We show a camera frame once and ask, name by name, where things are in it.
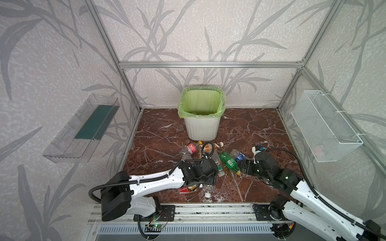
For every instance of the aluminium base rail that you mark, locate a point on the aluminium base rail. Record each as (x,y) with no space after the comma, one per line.
(191,218)

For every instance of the blue label water bottle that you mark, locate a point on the blue label water bottle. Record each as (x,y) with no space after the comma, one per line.
(236,155)

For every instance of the clear acrylic wall shelf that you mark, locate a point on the clear acrylic wall shelf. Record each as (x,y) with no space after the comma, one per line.
(80,137)

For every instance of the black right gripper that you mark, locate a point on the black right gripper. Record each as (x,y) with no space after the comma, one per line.
(249,166)

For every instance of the clear bottle blue label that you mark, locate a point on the clear bottle blue label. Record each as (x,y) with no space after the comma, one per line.
(187,158)

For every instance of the white plastic trash bin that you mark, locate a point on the white plastic trash bin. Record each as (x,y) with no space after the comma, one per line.
(202,129)

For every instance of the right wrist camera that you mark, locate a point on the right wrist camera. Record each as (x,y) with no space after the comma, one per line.
(257,149)

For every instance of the green bin liner bag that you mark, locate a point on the green bin liner bag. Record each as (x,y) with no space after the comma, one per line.
(202,101)

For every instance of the green circuit board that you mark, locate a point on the green circuit board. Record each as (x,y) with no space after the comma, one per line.
(155,227)

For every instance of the red yellow label bottle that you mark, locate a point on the red yellow label bottle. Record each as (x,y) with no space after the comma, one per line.
(190,189)

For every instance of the aluminium frame profiles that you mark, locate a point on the aluminium frame profiles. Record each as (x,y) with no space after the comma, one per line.
(334,8)

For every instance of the orange tea bottle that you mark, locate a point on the orange tea bottle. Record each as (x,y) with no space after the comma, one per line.
(207,148)

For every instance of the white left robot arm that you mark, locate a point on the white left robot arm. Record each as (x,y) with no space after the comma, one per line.
(124,194)

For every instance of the green soda bottle yellow cap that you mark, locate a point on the green soda bottle yellow cap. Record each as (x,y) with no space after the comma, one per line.
(229,162)

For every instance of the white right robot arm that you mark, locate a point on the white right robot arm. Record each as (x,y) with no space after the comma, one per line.
(304,205)

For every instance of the clear bottle green label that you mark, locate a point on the clear bottle green label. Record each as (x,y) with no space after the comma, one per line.
(217,160)

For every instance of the clear bottle pink label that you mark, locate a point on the clear bottle pink label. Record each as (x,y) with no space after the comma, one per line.
(189,149)

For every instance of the white wire mesh basket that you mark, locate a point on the white wire mesh basket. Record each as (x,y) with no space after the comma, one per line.
(326,131)

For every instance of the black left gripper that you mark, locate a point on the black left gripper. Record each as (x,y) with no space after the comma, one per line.
(213,168)

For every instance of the tall clear ribbed bottle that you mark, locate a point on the tall clear ribbed bottle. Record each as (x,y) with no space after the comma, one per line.
(208,190)

